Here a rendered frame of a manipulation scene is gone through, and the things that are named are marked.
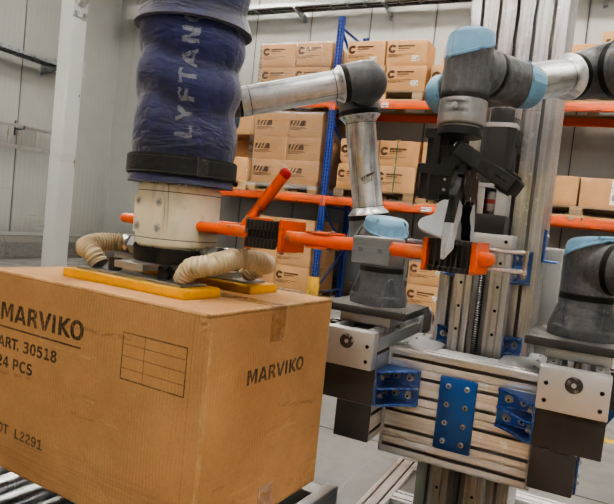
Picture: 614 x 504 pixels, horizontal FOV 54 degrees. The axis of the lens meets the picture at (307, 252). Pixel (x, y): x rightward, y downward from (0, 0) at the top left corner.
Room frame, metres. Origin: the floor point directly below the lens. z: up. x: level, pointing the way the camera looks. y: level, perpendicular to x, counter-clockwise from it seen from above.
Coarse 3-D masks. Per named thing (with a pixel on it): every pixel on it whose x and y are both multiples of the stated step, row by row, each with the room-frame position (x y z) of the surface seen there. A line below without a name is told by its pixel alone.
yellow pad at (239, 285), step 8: (144, 272) 1.37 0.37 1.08; (152, 272) 1.35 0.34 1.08; (200, 280) 1.28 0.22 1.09; (208, 280) 1.27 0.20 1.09; (216, 280) 1.26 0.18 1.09; (224, 280) 1.26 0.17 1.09; (232, 280) 1.25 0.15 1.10; (240, 280) 1.24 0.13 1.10; (248, 280) 1.26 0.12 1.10; (256, 280) 1.27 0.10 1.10; (264, 280) 1.29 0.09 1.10; (224, 288) 1.24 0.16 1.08; (232, 288) 1.23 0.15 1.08; (240, 288) 1.22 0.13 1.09; (248, 288) 1.21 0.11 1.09; (256, 288) 1.23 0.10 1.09; (264, 288) 1.25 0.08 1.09; (272, 288) 1.27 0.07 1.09
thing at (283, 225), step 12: (252, 228) 1.09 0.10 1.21; (264, 228) 1.08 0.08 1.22; (276, 228) 1.07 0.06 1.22; (288, 228) 1.09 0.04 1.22; (300, 228) 1.12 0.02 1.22; (252, 240) 1.09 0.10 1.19; (264, 240) 1.08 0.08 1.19; (276, 240) 1.07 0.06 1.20; (288, 252) 1.10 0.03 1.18; (300, 252) 1.13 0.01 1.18
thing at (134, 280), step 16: (64, 272) 1.22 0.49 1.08; (80, 272) 1.19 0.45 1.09; (96, 272) 1.18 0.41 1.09; (112, 272) 1.17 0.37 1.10; (128, 272) 1.19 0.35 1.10; (160, 272) 1.13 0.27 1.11; (128, 288) 1.12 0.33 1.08; (144, 288) 1.10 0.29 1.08; (160, 288) 1.08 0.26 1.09; (176, 288) 1.06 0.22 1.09; (192, 288) 1.08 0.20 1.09; (208, 288) 1.10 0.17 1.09
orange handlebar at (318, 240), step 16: (208, 224) 1.18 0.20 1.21; (224, 224) 1.16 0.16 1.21; (288, 240) 1.08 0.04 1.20; (304, 240) 1.06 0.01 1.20; (320, 240) 1.04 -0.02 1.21; (336, 240) 1.02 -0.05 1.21; (352, 240) 1.01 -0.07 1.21; (400, 256) 0.97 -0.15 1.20; (416, 256) 0.95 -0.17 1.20; (480, 256) 0.90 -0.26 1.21
